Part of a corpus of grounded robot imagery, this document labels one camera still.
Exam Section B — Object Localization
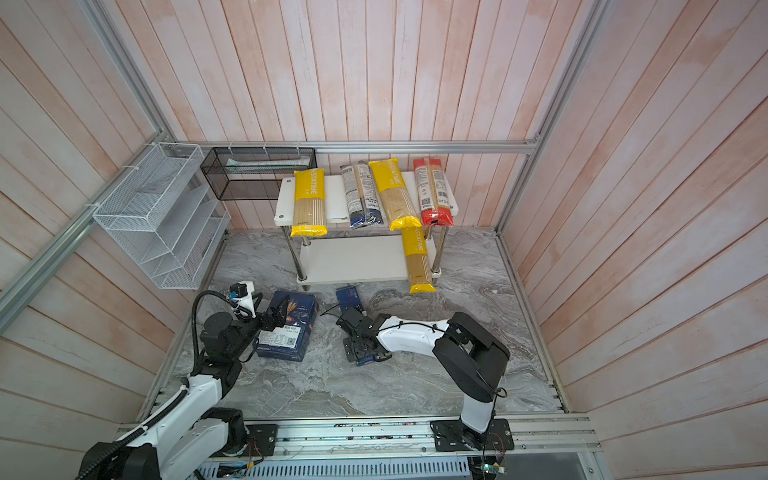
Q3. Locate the blue Barilla pasta box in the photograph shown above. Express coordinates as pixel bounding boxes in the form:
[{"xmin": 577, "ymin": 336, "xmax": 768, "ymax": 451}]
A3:
[{"xmin": 254, "ymin": 291, "xmax": 318, "ymax": 362}]

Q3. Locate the blue spaghetti bag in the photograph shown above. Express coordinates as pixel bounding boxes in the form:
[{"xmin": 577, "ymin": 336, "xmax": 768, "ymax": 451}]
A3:
[{"xmin": 336, "ymin": 286, "xmax": 371, "ymax": 366}]

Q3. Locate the yellow pasta package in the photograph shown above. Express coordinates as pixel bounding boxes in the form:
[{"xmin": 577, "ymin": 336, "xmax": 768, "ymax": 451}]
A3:
[
  {"xmin": 291, "ymin": 168, "xmax": 328, "ymax": 237},
  {"xmin": 401, "ymin": 227, "xmax": 437, "ymax": 294},
  {"xmin": 369, "ymin": 159, "xmax": 422, "ymax": 231}
]

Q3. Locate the brown blue spaghetti package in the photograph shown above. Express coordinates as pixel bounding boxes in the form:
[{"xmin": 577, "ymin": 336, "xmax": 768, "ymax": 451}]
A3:
[{"xmin": 341, "ymin": 163, "xmax": 384, "ymax": 229}]

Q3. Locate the red spaghetti package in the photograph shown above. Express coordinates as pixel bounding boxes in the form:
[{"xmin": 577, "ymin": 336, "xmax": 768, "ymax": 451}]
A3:
[{"xmin": 414, "ymin": 158, "xmax": 454, "ymax": 227}]

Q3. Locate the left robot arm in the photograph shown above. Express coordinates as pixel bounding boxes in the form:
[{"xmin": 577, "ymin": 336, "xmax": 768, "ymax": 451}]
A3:
[{"xmin": 78, "ymin": 282, "xmax": 289, "ymax": 479}]

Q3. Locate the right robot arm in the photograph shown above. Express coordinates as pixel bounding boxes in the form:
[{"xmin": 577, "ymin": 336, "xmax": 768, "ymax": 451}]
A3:
[{"xmin": 336, "ymin": 308, "xmax": 514, "ymax": 453}]

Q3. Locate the white two-tier shelf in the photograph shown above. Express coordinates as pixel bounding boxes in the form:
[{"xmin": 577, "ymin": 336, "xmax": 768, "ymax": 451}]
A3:
[{"xmin": 274, "ymin": 175, "xmax": 448, "ymax": 290}]

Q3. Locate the black mesh basket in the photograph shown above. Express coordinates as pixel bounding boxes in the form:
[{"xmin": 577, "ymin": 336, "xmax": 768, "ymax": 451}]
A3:
[{"xmin": 201, "ymin": 146, "xmax": 318, "ymax": 201}]

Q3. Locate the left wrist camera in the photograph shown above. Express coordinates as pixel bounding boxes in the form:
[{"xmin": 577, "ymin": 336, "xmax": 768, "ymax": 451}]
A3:
[{"xmin": 229, "ymin": 281, "xmax": 255, "ymax": 321}]

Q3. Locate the white wire mesh rack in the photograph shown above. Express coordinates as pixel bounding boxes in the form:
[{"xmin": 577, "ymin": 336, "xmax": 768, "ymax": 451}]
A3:
[{"xmin": 94, "ymin": 143, "xmax": 230, "ymax": 290}]

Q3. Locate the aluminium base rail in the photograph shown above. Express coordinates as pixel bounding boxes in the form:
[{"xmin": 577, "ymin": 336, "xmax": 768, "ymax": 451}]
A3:
[{"xmin": 193, "ymin": 413, "xmax": 613, "ymax": 479}]

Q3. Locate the aluminium frame horizontal bar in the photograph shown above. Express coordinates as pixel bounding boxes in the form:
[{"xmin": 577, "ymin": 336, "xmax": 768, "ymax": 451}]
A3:
[{"xmin": 195, "ymin": 140, "xmax": 538, "ymax": 155}]

